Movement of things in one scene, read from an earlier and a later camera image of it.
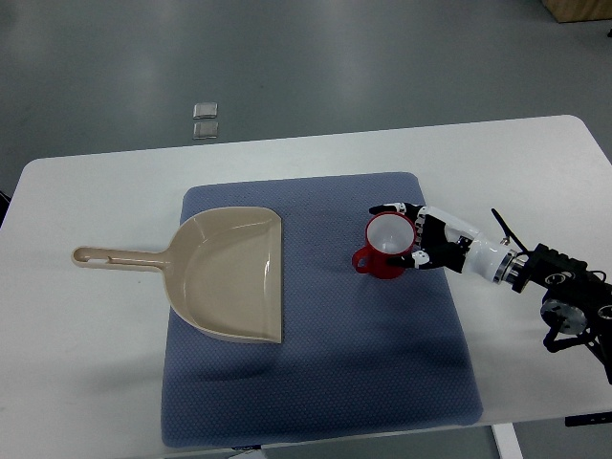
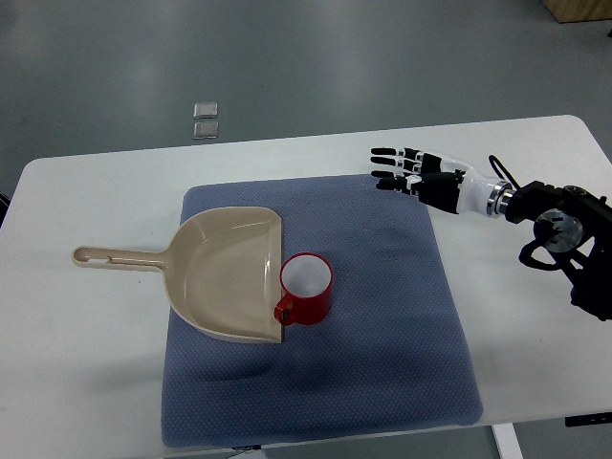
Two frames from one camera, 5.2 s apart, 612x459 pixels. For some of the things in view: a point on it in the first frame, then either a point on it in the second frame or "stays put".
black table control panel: [588, 419] stays put
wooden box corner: [577, 10] stays put
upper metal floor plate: [206, 110] stays put
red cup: [387, 235] -> [306, 280]
